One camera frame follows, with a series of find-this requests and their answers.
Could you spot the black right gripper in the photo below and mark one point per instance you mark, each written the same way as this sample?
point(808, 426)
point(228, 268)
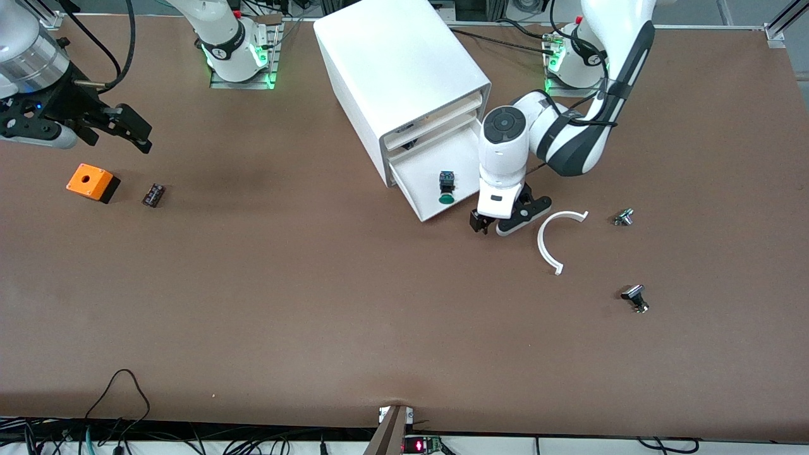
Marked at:
point(65, 102)

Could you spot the green push button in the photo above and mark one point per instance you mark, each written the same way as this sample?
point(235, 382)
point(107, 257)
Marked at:
point(447, 183)

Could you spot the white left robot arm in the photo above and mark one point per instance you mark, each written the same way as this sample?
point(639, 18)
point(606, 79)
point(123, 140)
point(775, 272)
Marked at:
point(505, 145)

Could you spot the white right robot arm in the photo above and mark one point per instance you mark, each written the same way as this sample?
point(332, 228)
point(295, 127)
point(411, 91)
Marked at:
point(221, 31)

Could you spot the beige cabinet drawer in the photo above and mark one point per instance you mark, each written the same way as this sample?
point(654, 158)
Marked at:
point(442, 115)

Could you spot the orange box with hole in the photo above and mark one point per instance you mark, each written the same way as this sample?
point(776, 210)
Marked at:
point(88, 180)

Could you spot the small black contact block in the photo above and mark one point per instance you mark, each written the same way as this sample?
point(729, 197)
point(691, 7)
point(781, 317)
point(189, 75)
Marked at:
point(153, 194)

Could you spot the red LED display board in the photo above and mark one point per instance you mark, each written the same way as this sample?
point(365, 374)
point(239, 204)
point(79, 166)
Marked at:
point(417, 446)

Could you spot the aluminium frame profile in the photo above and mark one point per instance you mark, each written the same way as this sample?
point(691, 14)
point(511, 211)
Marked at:
point(776, 31)
point(54, 24)

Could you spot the white post bracket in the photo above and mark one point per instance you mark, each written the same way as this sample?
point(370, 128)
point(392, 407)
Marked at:
point(411, 414)

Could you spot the grey camera post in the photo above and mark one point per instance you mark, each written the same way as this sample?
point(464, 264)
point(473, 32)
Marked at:
point(389, 436)

